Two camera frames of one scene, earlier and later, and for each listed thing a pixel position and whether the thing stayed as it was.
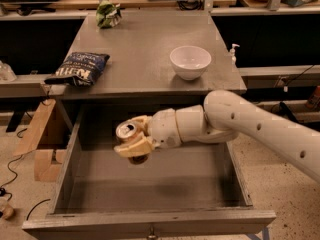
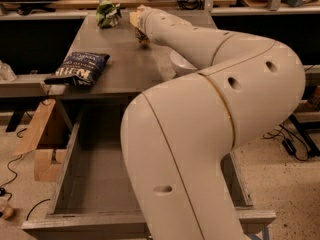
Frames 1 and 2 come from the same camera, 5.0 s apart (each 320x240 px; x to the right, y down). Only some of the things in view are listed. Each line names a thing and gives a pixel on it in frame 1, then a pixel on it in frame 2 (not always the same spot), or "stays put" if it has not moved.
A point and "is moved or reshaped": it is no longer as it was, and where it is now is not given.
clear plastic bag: (6, 73) stays put
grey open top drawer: (190, 192) stays put
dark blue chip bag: (79, 69) stays put
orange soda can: (125, 133) is moved or reshaped
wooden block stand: (45, 160) stays put
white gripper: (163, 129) -> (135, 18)
